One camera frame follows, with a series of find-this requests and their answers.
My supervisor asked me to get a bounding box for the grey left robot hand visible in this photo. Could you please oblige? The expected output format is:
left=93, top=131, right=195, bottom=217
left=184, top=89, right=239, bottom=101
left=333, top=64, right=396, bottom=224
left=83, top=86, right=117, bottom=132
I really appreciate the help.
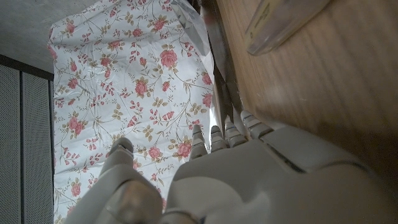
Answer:
left=63, top=109, right=398, bottom=224

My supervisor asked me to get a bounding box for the floral backdrop cloth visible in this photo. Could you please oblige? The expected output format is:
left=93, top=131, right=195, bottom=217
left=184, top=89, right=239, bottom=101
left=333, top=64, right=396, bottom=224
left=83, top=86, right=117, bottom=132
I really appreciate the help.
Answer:
left=46, top=0, right=216, bottom=224

